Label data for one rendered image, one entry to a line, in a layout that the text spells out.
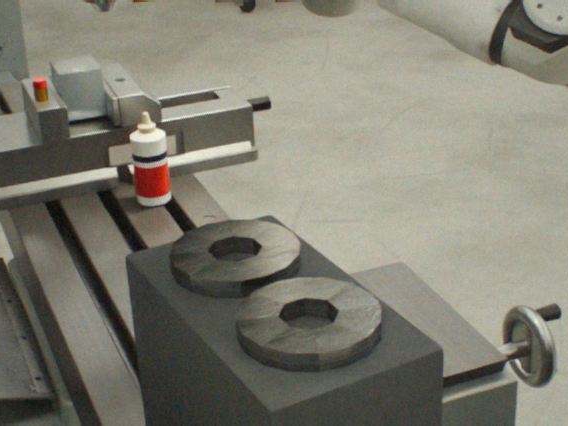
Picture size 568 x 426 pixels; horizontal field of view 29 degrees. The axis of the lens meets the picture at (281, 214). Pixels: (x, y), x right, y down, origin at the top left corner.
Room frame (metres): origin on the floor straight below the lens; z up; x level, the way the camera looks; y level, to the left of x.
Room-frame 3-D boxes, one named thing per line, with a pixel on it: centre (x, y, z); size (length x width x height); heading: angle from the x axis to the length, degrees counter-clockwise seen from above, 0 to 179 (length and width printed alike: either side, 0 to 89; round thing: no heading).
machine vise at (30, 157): (1.29, 0.21, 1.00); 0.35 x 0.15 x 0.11; 110
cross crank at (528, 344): (1.26, -0.30, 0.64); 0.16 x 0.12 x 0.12; 111
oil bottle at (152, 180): (1.17, 0.15, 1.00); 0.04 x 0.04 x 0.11
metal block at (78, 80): (1.28, 0.24, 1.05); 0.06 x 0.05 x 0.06; 20
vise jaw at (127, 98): (1.29, 0.19, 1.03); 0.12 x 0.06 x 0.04; 20
